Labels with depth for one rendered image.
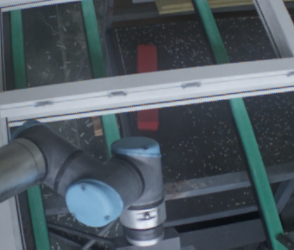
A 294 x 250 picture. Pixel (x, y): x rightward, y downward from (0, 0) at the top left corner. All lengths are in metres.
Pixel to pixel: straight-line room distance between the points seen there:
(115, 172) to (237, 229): 0.83
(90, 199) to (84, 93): 0.59
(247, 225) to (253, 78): 0.44
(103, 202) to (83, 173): 0.07
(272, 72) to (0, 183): 0.95
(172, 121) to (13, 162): 1.03
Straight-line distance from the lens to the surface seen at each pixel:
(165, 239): 1.31
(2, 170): 1.05
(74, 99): 1.67
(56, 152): 1.15
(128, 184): 1.15
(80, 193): 1.12
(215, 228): 1.91
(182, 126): 2.04
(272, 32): 1.94
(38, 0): 1.96
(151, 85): 1.68
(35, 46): 3.00
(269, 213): 1.62
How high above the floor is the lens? 2.27
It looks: 55 degrees down
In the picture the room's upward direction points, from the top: 8 degrees clockwise
